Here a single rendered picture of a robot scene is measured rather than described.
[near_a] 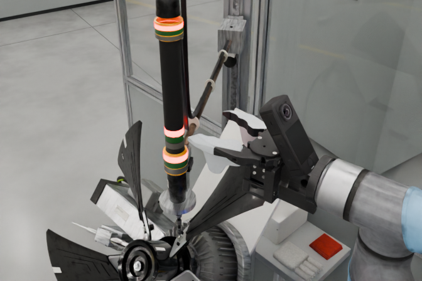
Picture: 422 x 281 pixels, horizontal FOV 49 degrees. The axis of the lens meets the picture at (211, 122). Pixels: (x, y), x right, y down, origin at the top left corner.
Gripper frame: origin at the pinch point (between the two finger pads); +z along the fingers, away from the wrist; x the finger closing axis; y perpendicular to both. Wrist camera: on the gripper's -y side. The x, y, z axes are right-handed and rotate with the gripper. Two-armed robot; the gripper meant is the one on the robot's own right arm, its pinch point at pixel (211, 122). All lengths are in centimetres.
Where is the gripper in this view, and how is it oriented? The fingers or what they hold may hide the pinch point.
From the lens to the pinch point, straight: 74.2
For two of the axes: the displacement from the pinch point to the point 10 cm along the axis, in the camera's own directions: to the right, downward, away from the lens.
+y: 0.0, 8.4, 5.4
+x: 6.0, -4.3, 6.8
